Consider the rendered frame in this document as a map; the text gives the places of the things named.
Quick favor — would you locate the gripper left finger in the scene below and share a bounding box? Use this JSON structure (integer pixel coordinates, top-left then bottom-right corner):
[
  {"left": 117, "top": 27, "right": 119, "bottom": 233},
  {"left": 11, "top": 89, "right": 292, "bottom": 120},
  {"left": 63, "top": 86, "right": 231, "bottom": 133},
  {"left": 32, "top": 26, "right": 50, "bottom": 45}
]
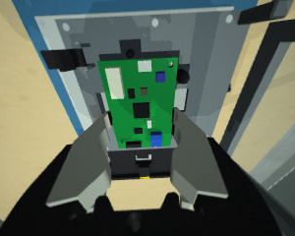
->
[{"left": 0, "top": 110, "right": 112, "bottom": 236}]

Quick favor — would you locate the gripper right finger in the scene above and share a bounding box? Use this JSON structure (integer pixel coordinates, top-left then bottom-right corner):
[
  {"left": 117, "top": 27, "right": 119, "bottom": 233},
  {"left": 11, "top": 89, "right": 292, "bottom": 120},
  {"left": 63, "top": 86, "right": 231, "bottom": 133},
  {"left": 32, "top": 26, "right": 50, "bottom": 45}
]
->
[{"left": 170, "top": 107, "right": 283, "bottom": 236}]

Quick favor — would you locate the green circuit board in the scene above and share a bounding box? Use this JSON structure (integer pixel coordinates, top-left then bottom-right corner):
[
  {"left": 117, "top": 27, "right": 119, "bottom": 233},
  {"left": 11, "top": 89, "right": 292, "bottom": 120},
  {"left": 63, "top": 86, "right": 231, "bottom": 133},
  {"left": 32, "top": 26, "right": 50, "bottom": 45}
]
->
[{"left": 97, "top": 57, "right": 178, "bottom": 148}]

